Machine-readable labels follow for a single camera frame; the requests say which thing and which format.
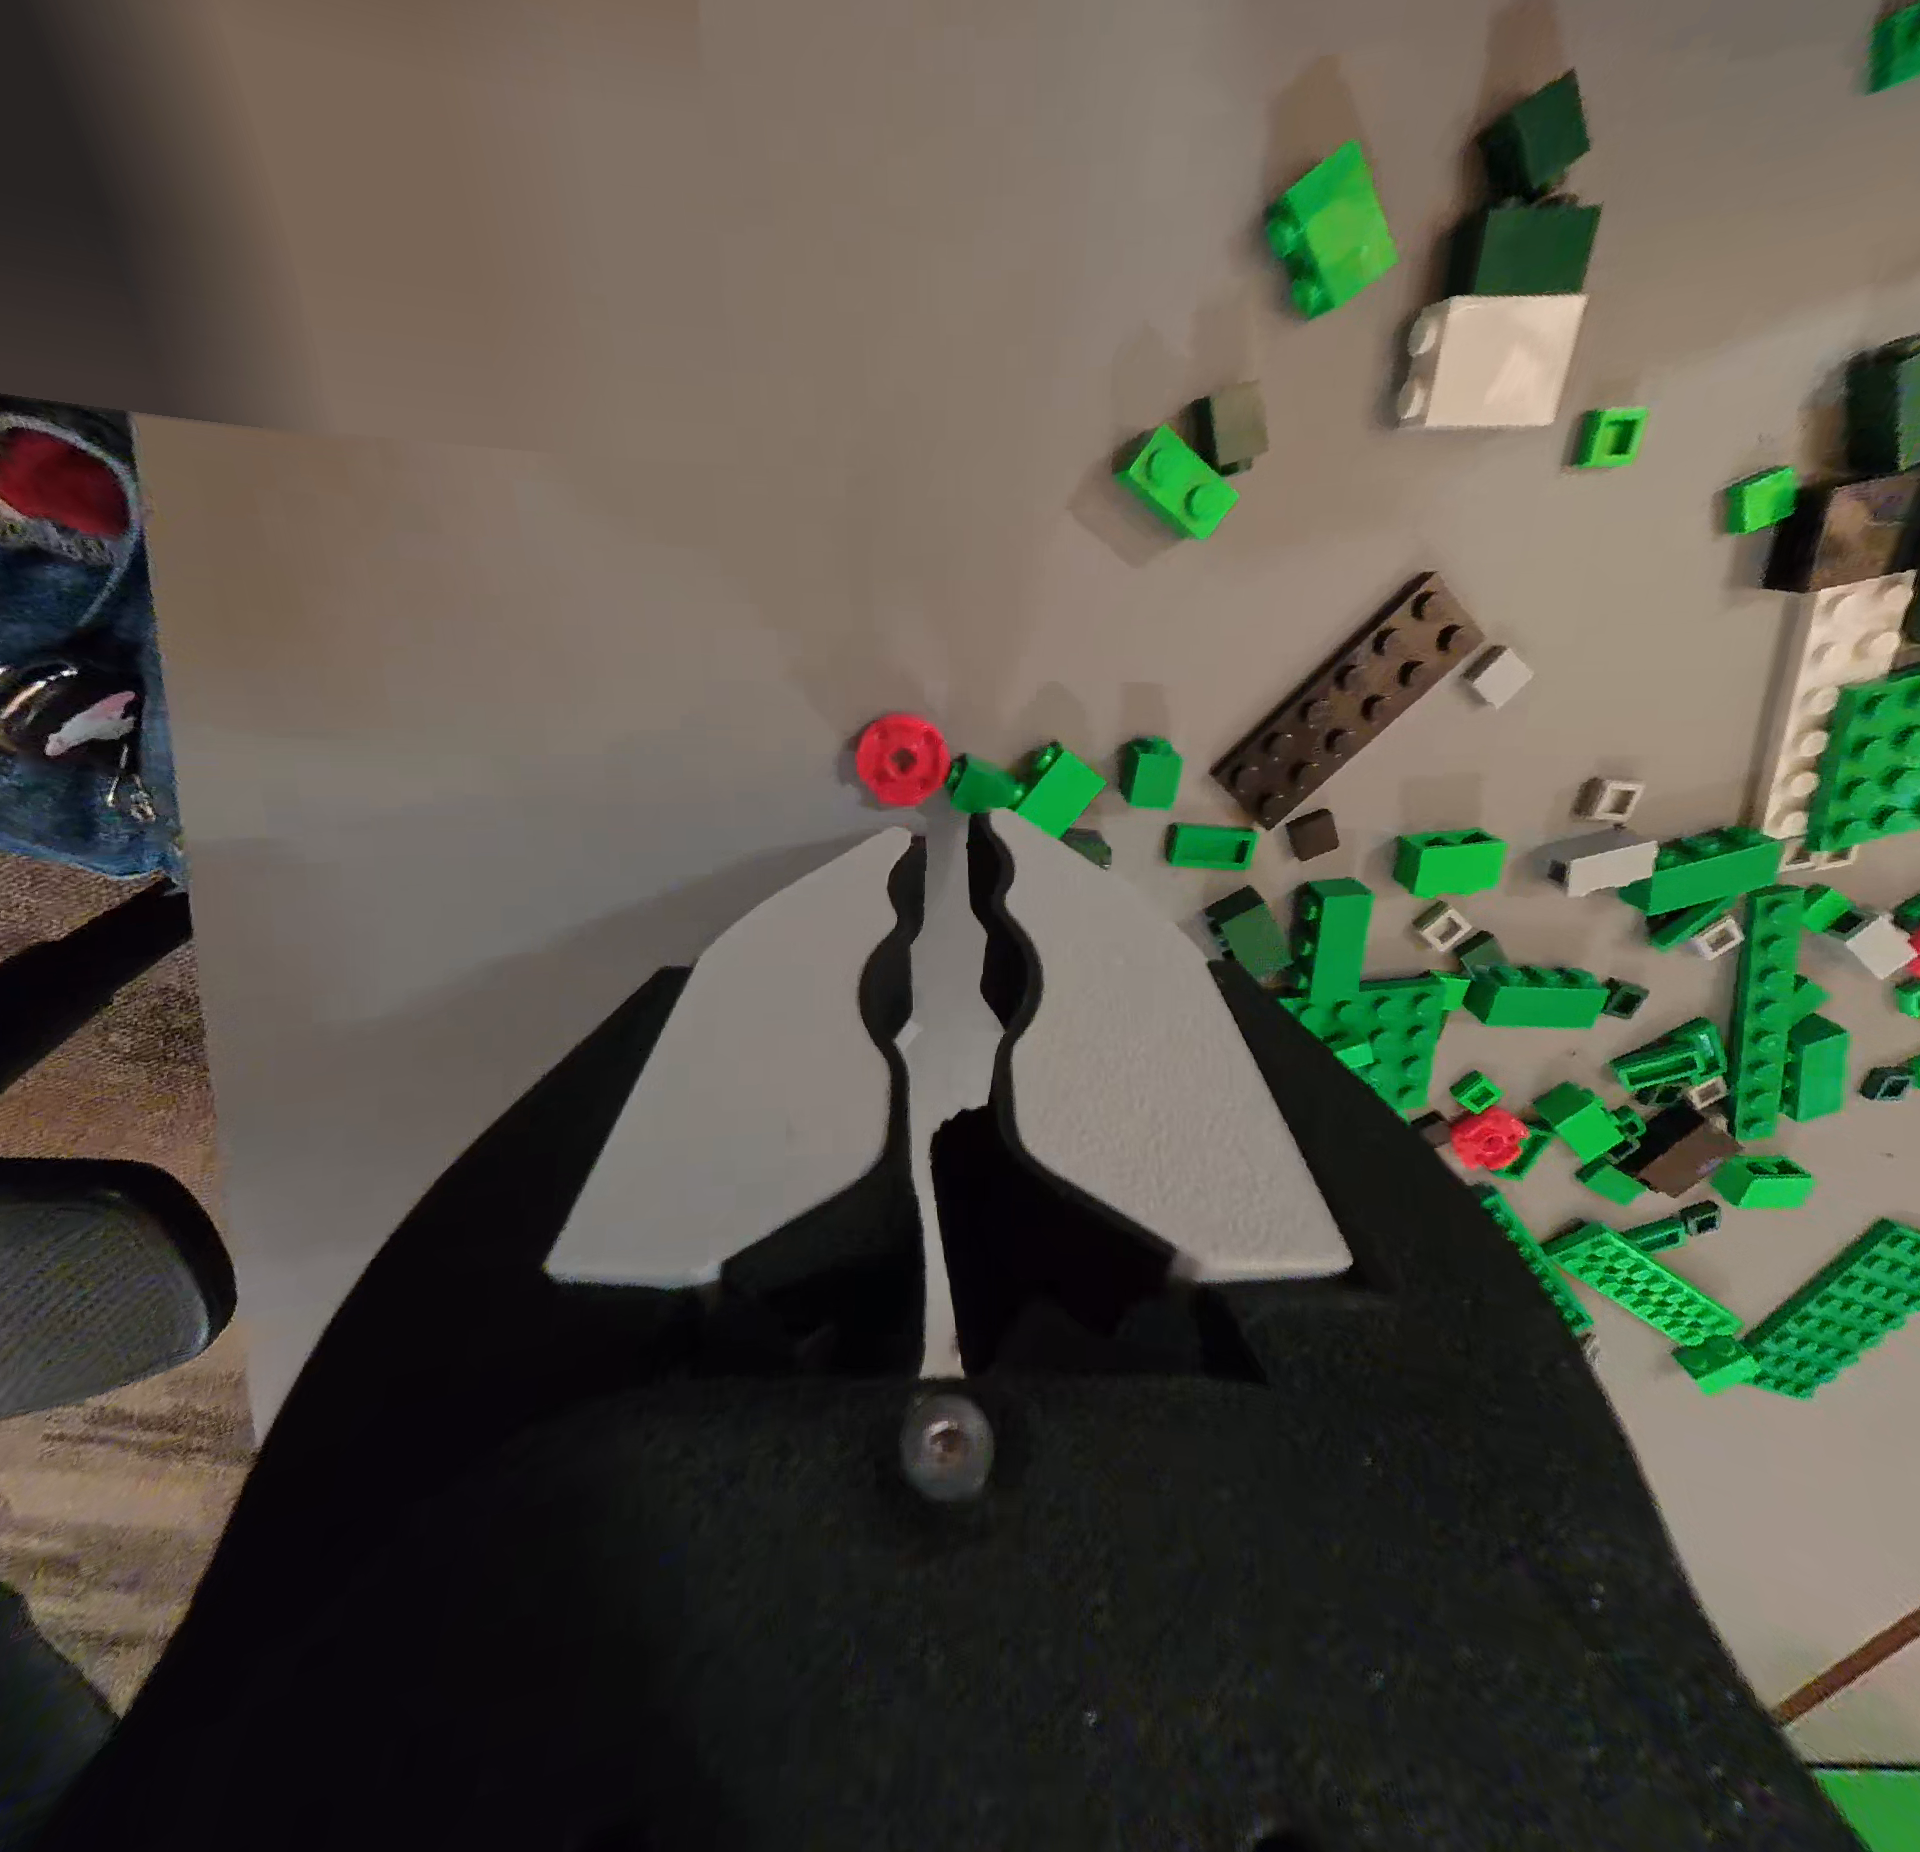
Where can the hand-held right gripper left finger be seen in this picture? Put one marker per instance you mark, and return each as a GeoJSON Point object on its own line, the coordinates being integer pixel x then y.
{"type": "Point", "coordinates": [719, 1115]}

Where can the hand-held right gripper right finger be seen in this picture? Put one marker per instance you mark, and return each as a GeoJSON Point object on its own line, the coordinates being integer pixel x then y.
{"type": "Point", "coordinates": [1171, 1115]}

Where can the grey desk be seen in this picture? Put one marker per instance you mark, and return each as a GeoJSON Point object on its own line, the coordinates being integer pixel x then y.
{"type": "Point", "coordinates": [1695, 1507]}

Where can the red round piece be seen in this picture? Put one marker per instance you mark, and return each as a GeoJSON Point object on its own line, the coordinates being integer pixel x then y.
{"type": "Point", "coordinates": [899, 757]}
{"type": "Point", "coordinates": [1484, 1136]}

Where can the small black tile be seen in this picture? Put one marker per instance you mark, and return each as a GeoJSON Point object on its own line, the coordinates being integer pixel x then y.
{"type": "Point", "coordinates": [1313, 832]}

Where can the small grey tile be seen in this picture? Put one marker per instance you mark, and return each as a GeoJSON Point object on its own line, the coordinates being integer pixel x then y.
{"type": "Point", "coordinates": [1610, 799]}
{"type": "Point", "coordinates": [1443, 923]}

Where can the thin green plate with holes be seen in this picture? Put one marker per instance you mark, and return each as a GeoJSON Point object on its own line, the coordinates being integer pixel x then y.
{"type": "Point", "coordinates": [1530, 1252]}

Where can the long black plate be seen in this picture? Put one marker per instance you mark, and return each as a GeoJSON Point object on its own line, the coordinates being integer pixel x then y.
{"type": "Point", "coordinates": [1350, 703]}

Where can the green brick with holes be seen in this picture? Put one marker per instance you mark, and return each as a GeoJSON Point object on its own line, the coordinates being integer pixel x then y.
{"type": "Point", "coordinates": [1637, 1282]}

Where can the grey brick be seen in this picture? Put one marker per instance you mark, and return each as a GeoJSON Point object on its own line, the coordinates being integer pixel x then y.
{"type": "Point", "coordinates": [1605, 862]}
{"type": "Point", "coordinates": [1498, 678]}

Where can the brown printed brick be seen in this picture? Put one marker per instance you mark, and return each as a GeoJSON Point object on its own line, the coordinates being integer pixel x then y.
{"type": "Point", "coordinates": [1686, 1155]}

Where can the long green plate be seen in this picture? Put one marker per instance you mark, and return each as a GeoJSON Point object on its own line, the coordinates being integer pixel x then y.
{"type": "Point", "coordinates": [1767, 1012]}

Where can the black mesh office chair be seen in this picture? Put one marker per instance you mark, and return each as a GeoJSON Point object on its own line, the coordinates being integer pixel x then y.
{"type": "Point", "coordinates": [90, 1282]}

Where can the large green studded plate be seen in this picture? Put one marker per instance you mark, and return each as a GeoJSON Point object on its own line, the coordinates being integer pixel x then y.
{"type": "Point", "coordinates": [1846, 1313]}

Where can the person's leg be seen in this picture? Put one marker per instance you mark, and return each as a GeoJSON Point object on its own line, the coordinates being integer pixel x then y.
{"type": "Point", "coordinates": [76, 832]}

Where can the keys on carabiner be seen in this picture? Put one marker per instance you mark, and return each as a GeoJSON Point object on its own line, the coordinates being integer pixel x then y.
{"type": "Point", "coordinates": [60, 712]}

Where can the white plate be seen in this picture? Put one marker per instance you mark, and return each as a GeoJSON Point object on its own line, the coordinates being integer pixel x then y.
{"type": "Point", "coordinates": [1824, 652]}

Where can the white brick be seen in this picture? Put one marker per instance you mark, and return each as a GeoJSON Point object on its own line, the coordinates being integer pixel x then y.
{"type": "Point", "coordinates": [1499, 360]}

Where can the heap of green toy bricks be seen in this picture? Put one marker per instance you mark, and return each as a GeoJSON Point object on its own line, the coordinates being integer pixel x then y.
{"type": "Point", "coordinates": [1334, 225]}

